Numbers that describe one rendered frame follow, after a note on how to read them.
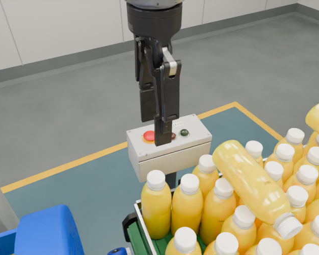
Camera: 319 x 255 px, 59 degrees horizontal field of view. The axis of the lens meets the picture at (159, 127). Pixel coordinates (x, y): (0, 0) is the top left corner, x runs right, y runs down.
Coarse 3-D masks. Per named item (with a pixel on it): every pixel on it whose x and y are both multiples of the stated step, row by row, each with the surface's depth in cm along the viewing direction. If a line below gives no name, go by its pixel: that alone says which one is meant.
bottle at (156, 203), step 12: (144, 192) 62; (156, 192) 61; (168, 192) 63; (144, 204) 63; (156, 204) 62; (168, 204) 64; (144, 216) 67; (156, 216) 64; (168, 216) 67; (156, 228) 68; (168, 228) 71
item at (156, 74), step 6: (144, 48) 40; (150, 48) 40; (150, 54) 40; (150, 60) 40; (150, 66) 41; (150, 72) 41; (156, 72) 41; (156, 78) 42; (156, 84) 42; (156, 90) 42; (156, 96) 43; (156, 102) 44; (156, 114) 45
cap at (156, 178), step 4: (152, 172) 62; (156, 172) 62; (160, 172) 62; (148, 176) 61; (152, 176) 61; (156, 176) 61; (160, 176) 61; (164, 176) 61; (148, 180) 60; (152, 180) 60; (156, 180) 60; (160, 180) 60; (164, 180) 60; (148, 184) 61; (152, 184) 60; (156, 184) 59; (160, 184) 60; (156, 188) 60
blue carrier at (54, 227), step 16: (48, 208) 45; (64, 208) 44; (32, 224) 40; (48, 224) 39; (64, 224) 39; (0, 240) 50; (16, 240) 37; (32, 240) 37; (48, 240) 37; (64, 240) 37; (80, 240) 56
